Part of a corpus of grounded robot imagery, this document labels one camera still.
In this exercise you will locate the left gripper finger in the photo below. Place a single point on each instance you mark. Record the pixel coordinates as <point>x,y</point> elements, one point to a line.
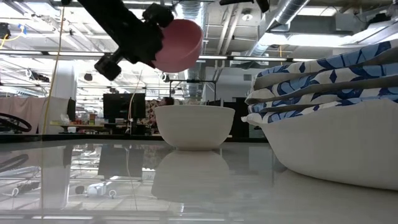
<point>156,46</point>

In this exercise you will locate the pink plastic bowl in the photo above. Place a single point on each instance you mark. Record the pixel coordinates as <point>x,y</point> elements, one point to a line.
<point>183,46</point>

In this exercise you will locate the white plastic bowl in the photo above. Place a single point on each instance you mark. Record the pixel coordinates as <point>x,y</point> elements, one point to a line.
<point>194,127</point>

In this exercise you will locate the blue patterned paper plate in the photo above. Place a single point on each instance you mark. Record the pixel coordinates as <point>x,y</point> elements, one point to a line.
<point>295,102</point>

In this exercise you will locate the blue patterned paper bowl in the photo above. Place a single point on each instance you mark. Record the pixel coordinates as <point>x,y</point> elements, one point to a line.
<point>342,60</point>
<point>311,81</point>

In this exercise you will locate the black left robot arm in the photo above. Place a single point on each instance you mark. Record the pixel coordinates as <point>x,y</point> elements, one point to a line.
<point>109,18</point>

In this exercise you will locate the person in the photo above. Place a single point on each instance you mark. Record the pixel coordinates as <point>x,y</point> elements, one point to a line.
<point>168,101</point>

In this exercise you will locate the round dark ceiling fixture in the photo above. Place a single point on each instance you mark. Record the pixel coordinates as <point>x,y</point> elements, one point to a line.
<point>88,77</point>

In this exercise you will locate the large black monitor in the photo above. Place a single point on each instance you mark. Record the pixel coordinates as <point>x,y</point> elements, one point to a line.
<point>121,107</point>

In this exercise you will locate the red patterned cloth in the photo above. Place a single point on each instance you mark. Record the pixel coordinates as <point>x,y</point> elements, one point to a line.
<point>151,112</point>

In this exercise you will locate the small black monitor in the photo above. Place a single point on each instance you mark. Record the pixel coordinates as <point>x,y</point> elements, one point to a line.
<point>71,109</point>

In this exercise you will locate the cluttered desk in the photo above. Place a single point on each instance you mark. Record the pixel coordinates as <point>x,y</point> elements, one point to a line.
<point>84,127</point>

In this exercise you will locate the beige curtain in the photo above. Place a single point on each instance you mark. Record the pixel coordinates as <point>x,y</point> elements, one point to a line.
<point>31,105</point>

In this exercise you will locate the large white bottom bowl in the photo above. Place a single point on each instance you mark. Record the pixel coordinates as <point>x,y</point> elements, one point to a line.
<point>326,149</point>

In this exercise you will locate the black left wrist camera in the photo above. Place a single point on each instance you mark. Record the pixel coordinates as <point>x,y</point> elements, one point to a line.
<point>157,14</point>

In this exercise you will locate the silver ribbed ventilation duct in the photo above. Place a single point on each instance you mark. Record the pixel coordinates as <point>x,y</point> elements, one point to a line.
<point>192,9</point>

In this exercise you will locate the silver smooth ventilation duct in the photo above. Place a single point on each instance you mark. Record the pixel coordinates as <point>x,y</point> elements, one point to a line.
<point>289,12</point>

